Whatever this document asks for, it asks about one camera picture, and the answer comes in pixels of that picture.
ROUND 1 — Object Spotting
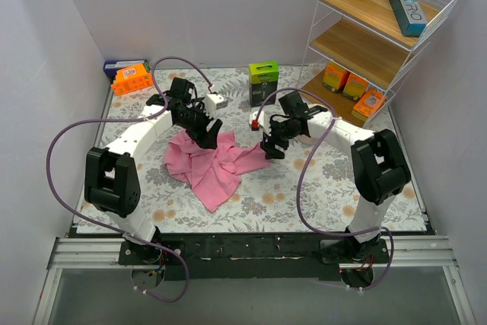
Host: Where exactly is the aluminium frame rail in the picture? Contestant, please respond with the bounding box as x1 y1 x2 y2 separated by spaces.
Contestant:
33 234 475 324

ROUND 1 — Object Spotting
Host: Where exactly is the orange yellow box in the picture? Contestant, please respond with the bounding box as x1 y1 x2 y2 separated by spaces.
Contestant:
342 73 368 101
323 61 349 93

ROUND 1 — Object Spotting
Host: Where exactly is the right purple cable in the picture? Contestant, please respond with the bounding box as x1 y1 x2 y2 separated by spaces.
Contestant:
256 87 395 292

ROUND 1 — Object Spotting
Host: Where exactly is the pink garment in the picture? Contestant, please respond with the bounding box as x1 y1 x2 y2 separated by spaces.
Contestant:
164 131 270 213

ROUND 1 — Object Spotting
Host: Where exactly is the white wire shelf rack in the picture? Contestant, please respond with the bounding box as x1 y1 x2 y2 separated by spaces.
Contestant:
299 0 458 127

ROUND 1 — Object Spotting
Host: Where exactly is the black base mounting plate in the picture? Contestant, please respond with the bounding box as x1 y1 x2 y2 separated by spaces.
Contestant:
118 233 389 281

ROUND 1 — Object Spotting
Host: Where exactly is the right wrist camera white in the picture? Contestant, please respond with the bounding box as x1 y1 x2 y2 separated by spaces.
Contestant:
249 111 271 133

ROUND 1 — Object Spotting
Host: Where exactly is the toilet paper roll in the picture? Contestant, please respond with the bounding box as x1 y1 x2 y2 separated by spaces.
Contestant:
298 135 317 145

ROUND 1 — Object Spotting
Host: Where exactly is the orange box right shelf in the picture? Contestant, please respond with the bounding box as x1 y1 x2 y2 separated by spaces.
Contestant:
352 89 386 121

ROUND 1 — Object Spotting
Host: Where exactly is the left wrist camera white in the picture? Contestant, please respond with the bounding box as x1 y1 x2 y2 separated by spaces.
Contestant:
203 93 228 116

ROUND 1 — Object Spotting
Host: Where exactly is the blue box at wall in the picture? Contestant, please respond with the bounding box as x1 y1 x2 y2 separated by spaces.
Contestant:
103 59 149 78

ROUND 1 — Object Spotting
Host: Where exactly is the purple cable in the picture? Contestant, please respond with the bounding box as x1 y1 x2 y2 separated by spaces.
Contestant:
256 87 395 292
45 56 220 303

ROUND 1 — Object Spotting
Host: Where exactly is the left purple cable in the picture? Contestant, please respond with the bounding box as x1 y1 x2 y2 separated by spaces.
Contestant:
45 56 220 303

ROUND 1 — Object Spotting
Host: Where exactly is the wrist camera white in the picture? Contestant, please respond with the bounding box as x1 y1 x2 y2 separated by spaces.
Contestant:
203 93 228 116
249 111 271 133

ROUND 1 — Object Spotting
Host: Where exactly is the orange yellow box middle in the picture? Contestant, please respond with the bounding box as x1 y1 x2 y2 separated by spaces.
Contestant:
342 73 368 101

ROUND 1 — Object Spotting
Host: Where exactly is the floral table mat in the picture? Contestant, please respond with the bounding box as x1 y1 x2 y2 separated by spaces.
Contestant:
75 65 428 234

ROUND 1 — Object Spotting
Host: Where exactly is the green black product box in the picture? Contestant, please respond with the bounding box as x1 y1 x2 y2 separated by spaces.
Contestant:
249 61 279 107

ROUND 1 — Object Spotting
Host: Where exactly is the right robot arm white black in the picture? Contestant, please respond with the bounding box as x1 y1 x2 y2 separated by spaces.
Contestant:
249 88 411 263

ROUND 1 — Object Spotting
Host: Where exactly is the teal long box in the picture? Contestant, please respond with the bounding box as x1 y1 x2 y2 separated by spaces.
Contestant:
389 0 428 37

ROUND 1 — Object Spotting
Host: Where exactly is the orange yellow box left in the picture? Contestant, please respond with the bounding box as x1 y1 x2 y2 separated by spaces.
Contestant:
323 61 349 93

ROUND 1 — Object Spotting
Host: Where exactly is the orange box on mat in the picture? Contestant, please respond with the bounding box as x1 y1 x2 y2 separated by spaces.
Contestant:
111 62 154 96

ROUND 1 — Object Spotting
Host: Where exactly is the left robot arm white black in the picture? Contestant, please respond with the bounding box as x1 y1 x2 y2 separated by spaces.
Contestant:
84 93 228 264

